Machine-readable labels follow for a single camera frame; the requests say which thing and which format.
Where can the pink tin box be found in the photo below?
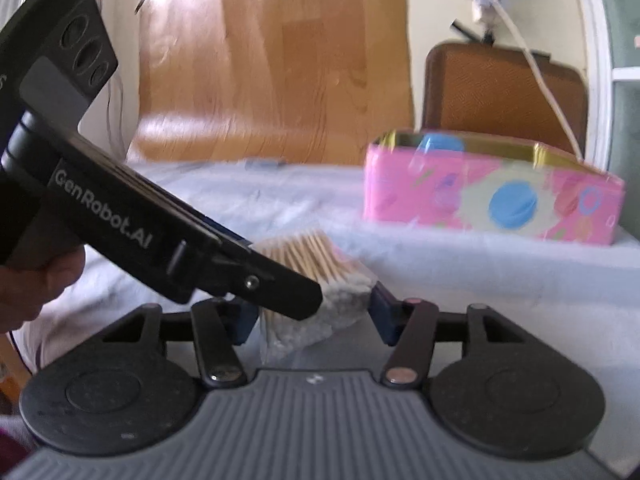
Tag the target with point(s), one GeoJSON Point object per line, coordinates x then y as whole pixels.
{"type": "Point", "coordinates": [425, 195]}

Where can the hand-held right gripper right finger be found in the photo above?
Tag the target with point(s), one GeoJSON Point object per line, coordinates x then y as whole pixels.
{"type": "Point", "coordinates": [382, 310]}

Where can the cotton swabs pack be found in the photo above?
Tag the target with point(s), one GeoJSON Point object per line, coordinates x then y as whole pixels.
{"type": "Point", "coordinates": [340, 280]}

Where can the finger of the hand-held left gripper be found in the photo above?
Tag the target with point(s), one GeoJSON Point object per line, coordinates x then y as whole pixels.
{"type": "Point", "coordinates": [280, 290]}

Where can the black tape strip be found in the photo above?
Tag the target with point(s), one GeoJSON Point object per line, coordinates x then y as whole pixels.
{"type": "Point", "coordinates": [467, 31]}

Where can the blue round item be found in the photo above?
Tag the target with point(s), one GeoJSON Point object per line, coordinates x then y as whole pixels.
{"type": "Point", "coordinates": [440, 142]}

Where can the person's left hand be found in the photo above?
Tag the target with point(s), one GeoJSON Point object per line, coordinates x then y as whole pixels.
{"type": "Point", "coordinates": [35, 287]}

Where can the wooden board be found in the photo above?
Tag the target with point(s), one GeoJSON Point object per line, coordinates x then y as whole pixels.
{"type": "Point", "coordinates": [275, 60]}

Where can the brown chair back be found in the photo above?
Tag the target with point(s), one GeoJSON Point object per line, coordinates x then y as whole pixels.
{"type": "Point", "coordinates": [500, 95]}

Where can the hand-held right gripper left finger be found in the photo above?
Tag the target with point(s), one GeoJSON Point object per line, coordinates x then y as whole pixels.
{"type": "Point", "coordinates": [247, 322]}

